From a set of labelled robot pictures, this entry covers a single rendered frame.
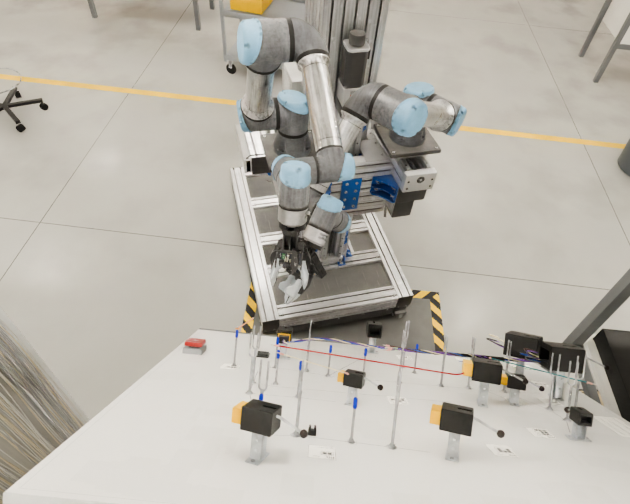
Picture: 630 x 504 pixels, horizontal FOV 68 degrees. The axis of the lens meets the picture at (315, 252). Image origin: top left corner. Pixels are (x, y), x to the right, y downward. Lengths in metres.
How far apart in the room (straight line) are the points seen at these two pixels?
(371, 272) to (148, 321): 1.30
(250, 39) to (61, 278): 2.17
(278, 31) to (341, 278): 1.61
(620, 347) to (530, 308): 1.53
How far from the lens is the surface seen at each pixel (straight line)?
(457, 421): 0.93
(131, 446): 0.90
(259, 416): 0.81
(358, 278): 2.69
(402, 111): 1.48
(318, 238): 1.43
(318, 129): 1.31
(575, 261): 3.61
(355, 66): 1.86
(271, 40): 1.40
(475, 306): 3.04
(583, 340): 1.73
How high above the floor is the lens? 2.31
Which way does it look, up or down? 49 degrees down
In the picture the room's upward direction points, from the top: 5 degrees clockwise
